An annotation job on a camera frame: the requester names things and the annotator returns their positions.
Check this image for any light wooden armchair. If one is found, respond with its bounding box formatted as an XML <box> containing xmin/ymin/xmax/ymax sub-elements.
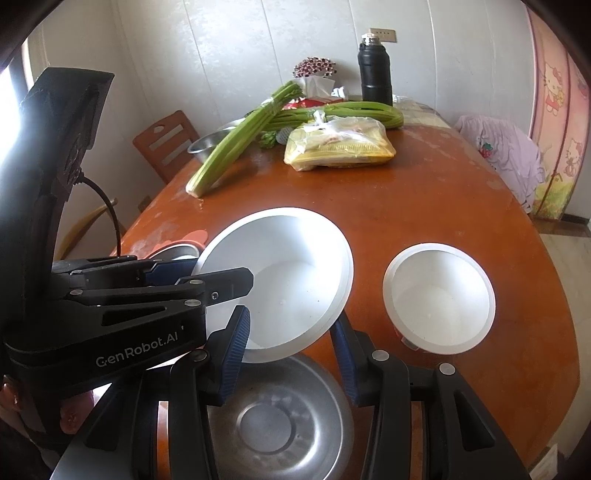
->
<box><xmin>60</xmin><ymin>198</ymin><xmax>127</xmax><ymax>259</ymax></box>

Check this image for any black thermos flask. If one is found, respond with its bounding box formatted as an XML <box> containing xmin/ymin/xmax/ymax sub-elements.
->
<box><xmin>358</xmin><ymin>33</ymin><xmax>394</xmax><ymax>107</ymax></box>

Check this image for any red tissue box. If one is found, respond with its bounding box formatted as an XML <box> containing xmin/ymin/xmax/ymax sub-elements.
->
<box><xmin>281</xmin><ymin>76</ymin><xmax>342</xmax><ymax>112</ymax></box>

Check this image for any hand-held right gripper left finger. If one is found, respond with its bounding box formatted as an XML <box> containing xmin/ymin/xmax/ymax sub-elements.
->
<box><xmin>48</xmin><ymin>305</ymin><xmax>252</xmax><ymax>480</ymax></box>

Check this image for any person's left hand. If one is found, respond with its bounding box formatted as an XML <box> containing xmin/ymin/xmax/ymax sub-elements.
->
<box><xmin>0</xmin><ymin>375</ymin><xmax>95</xmax><ymax>435</ymax></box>

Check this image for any yellow plastic bag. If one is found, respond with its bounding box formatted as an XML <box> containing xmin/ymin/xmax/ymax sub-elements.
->
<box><xmin>283</xmin><ymin>111</ymin><xmax>398</xmax><ymax>172</ymax></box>

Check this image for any dark green celery bunch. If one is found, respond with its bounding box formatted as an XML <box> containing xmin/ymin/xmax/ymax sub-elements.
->
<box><xmin>259</xmin><ymin>100</ymin><xmax>404</xmax><ymax>148</ymax></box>

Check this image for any pale celery bunch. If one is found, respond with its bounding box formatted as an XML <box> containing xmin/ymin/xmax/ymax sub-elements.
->
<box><xmin>185</xmin><ymin>80</ymin><xmax>305</xmax><ymax>198</ymax></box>

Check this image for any black cable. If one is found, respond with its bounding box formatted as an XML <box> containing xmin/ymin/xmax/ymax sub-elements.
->
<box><xmin>76</xmin><ymin>178</ymin><xmax>123</xmax><ymax>257</ymax></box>

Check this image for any pink bear-shaped plate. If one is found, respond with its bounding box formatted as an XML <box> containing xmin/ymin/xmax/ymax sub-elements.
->
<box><xmin>145</xmin><ymin>229</ymin><xmax>208</xmax><ymax>259</ymax></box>

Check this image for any person's left forearm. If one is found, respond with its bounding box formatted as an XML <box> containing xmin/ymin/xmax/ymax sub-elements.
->
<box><xmin>0</xmin><ymin>415</ymin><xmax>61</xmax><ymax>480</ymax></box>

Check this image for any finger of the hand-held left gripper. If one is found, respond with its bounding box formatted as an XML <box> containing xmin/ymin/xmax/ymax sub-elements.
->
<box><xmin>68</xmin><ymin>267</ymin><xmax>256</xmax><ymax>309</ymax></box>
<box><xmin>51</xmin><ymin>256</ymin><xmax>200</xmax><ymax>289</ymax></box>

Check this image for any shallow steel bowl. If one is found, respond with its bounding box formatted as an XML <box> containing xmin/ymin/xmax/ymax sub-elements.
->
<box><xmin>203</xmin><ymin>353</ymin><xmax>356</xmax><ymax>480</ymax></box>

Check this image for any large red paper bowl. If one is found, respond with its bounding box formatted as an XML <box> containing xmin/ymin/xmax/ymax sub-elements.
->
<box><xmin>191</xmin><ymin>207</ymin><xmax>355</xmax><ymax>365</ymax></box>

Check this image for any reddish wooden chair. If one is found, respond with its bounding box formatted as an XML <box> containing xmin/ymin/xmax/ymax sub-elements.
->
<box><xmin>132</xmin><ymin>110</ymin><xmax>200</xmax><ymax>185</ymax></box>

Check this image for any round metal pan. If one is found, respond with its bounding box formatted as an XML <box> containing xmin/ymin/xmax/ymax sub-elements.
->
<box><xmin>148</xmin><ymin>242</ymin><xmax>204</xmax><ymax>264</ymax></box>

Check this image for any purple cloth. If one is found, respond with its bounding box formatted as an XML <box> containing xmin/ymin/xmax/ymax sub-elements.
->
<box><xmin>455</xmin><ymin>114</ymin><xmax>548</xmax><ymax>214</ymax></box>

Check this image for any steel basin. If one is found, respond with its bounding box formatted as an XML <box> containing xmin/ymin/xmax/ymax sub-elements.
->
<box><xmin>187</xmin><ymin>119</ymin><xmax>245</xmax><ymax>164</ymax></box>

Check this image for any pink cartoon folding screen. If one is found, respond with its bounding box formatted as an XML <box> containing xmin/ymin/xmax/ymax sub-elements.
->
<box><xmin>526</xmin><ymin>9</ymin><xmax>591</xmax><ymax>222</ymax></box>

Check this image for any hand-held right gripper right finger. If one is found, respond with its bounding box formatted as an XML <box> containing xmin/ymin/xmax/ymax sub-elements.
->
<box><xmin>330</xmin><ymin>318</ymin><xmax>532</xmax><ymax>480</ymax></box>

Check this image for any window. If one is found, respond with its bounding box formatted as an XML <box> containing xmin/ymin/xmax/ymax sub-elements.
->
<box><xmin>0</xmin><ymin>34</ymin><xmax>44</xmax><ymax>153</ymax></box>

